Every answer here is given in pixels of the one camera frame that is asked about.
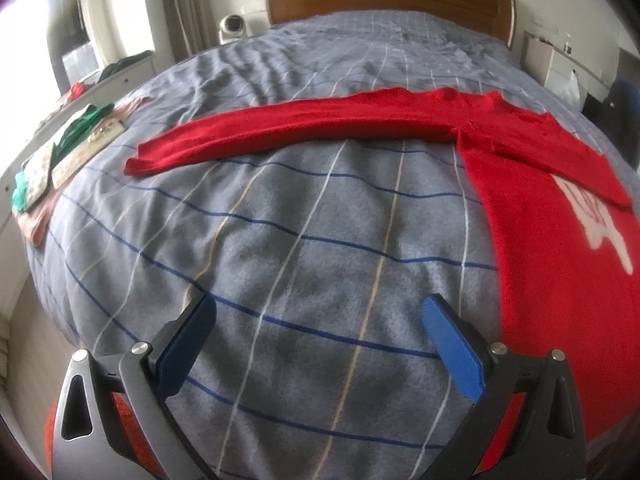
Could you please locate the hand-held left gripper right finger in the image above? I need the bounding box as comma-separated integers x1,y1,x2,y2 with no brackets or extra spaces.
422,294,586,480

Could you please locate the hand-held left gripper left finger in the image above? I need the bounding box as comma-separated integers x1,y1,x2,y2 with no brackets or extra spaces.
50,294,221,480

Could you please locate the red knitted sweater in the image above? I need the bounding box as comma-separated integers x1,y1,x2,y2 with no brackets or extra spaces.
124,87,640,466

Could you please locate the pile of folded clothes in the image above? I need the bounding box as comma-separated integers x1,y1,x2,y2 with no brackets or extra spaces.
17,96,151,247

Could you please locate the dark clothes pile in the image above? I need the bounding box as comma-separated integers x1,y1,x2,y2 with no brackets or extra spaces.
97,50,153,81

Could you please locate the blue plaid duvet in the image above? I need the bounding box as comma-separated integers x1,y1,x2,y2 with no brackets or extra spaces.
25,10,640,480

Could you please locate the beige folded cloth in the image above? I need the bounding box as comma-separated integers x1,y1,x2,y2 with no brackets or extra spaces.
50,119,125,188

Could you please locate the white patterned folded cloth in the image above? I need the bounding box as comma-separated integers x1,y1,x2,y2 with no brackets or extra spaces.
20,142,56,211

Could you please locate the teal cloth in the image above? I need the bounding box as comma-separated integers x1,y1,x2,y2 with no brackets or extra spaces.
11,170,31,213

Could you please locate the green folded cloth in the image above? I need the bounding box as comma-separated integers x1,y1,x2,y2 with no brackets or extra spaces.
55,104,116,153

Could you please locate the white plastic bag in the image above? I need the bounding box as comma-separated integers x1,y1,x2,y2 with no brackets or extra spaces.
559,69,581,106

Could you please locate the white nightstand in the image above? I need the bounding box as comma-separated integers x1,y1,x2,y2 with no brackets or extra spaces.
522,30,608,106

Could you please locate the beige curtain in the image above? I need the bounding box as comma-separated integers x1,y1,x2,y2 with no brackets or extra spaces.
165,0,211,61

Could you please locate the window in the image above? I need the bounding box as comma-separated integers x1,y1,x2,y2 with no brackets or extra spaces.
30,0,101,91

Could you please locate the white security camera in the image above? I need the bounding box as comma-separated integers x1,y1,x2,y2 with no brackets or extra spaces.
218,12,247,43

